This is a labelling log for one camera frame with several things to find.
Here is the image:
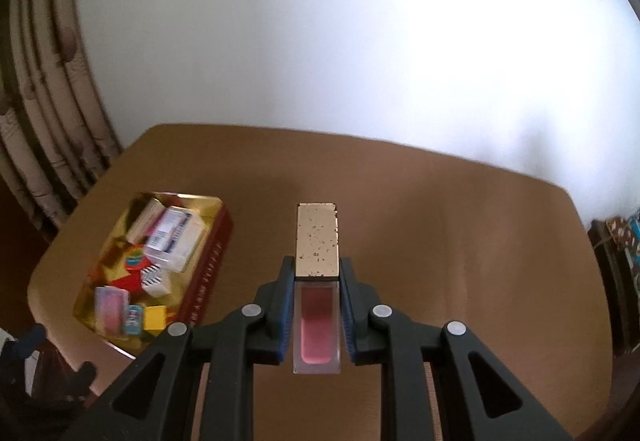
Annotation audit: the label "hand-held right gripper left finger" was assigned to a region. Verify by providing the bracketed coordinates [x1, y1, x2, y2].
[62, 255, 297, 441]

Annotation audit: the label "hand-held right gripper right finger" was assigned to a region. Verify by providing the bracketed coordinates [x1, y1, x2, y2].
[339, 257, 573, 441]

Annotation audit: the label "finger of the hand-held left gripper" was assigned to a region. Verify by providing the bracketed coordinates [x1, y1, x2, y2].
[14, 325, 48, 357]
[65, 361, 98, 394]

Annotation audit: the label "small clear box red contents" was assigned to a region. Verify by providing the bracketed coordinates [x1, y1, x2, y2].
[94, 286, 132, 338]

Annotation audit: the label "small blue patterned case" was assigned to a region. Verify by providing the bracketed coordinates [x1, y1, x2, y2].
[122, 305, 146, 337]

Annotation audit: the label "pink lip gloss gold cap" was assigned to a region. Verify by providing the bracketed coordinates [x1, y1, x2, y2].
[291, 202, 344, 376]

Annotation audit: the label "gold tin box red sides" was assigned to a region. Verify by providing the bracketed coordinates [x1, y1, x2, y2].
[72, 191, 234, 361]

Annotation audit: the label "yellow block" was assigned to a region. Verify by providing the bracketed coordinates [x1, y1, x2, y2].
[142, 305, 172, 337]

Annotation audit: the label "red block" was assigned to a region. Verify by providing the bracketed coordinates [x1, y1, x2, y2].
[110, 271, 144, 303]

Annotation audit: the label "black white zigzag box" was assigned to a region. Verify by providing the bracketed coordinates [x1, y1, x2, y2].
[140, 266, 174, 298]

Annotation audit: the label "clear plastic box printed label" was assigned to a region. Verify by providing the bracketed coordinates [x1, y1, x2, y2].
[144, 206, 207, 272]

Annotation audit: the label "silver box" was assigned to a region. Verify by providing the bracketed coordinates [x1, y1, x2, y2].
[125, 198, 167, 244]

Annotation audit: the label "beige patterned curtain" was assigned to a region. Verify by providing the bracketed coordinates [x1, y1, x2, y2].
[0, 0, 123, 242]

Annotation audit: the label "brown patterned cloth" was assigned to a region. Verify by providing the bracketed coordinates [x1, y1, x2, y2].
[605, 216, 633, 247]

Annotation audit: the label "blue box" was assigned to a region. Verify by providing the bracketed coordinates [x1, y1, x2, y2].
[627, 211, 640, 272]

